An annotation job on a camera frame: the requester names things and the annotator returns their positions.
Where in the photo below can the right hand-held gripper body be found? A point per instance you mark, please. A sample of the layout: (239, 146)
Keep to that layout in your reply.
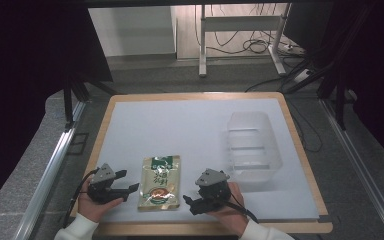
(213, 188)

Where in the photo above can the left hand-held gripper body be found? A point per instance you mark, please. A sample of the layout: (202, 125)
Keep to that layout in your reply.
(102, 180)

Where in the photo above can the golden green seasoning packet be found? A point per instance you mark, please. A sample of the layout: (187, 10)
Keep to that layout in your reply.
(160, 183)

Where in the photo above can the clear plastic container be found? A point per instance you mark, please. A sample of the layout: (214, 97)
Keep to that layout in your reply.
(253, 146)

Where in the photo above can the person's left hand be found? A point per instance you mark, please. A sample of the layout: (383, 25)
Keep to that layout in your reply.
(88, 206)

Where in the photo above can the person's right hand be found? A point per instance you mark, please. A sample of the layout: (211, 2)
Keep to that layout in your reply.
(235, 210)

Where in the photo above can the black metal stand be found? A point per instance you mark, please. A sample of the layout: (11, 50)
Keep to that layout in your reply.
(68, 100)
(340, 100)

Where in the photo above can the black curtain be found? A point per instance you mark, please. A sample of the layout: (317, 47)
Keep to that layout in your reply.
(380, 66)
(30, 83)

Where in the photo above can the white power strip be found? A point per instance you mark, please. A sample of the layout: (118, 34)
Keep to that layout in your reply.
(302, 75)

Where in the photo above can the white cabinet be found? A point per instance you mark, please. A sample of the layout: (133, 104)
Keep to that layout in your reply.
(133, 30)

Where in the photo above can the aluminium floor rail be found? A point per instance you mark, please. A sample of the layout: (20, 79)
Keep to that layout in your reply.
(360, 160)
(51, 170)

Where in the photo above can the white metal desk frame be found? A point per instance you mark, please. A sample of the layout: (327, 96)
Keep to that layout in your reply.
(202, 40)

